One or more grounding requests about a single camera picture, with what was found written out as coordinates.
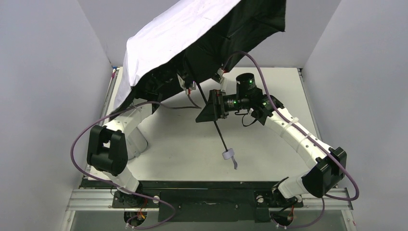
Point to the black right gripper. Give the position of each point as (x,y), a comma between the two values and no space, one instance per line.
(217,104)

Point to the black and lilac folding umbrella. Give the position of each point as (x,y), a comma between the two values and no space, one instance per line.
(193,39)

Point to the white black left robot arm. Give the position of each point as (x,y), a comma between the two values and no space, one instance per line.
(119,140)

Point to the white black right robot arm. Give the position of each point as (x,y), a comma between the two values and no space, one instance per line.
(325,163)

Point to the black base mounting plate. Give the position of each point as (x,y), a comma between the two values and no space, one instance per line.
(214,213)

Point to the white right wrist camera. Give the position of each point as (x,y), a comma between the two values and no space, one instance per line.
(218,77)

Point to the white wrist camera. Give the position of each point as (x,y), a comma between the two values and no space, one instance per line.
(187,85)
(218,77)

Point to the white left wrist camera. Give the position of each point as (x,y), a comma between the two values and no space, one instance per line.
(187,85)

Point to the aluminium front frame rail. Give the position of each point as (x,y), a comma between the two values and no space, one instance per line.
(107,200)

